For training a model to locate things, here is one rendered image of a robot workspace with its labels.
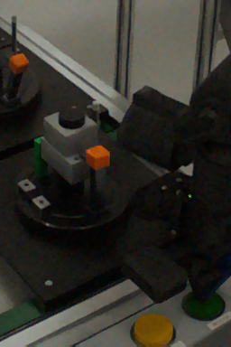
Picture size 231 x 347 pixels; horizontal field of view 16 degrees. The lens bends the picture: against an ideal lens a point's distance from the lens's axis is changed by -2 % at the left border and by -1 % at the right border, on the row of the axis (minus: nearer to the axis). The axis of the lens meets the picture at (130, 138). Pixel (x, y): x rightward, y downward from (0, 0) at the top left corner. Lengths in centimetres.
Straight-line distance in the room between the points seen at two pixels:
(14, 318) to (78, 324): 7
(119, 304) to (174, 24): 85
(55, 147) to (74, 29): 69
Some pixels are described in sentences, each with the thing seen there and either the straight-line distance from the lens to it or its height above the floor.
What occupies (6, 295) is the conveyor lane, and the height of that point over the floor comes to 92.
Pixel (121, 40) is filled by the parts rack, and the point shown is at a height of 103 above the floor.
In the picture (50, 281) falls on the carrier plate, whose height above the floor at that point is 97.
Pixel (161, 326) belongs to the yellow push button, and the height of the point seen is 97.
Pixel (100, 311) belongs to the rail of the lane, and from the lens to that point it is 86.
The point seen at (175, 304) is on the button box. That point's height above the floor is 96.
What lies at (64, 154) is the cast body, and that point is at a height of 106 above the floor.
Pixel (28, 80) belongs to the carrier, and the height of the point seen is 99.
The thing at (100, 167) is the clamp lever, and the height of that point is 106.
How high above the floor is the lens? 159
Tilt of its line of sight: 35 degrees down
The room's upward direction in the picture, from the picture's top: 3 degrees clockwise
